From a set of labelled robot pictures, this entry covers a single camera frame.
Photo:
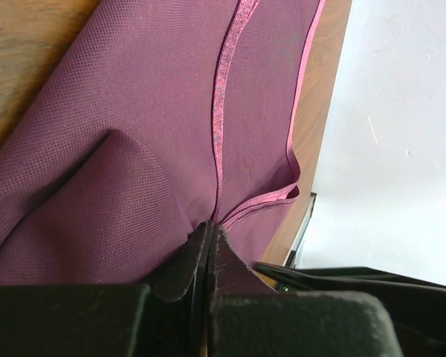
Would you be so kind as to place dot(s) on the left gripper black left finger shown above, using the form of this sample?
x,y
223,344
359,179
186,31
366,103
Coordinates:
x,y
161,315

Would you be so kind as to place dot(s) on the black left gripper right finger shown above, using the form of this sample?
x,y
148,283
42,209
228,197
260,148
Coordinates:
x,y
246,317

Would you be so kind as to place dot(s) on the purple cloth napkin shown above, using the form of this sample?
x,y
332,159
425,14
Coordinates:
x,y
161,115

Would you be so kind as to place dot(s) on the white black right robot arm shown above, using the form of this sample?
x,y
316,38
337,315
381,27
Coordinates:
x,y
416,307

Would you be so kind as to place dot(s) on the aluminium frame rail right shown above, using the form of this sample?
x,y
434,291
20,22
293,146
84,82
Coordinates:
x,y
296,250

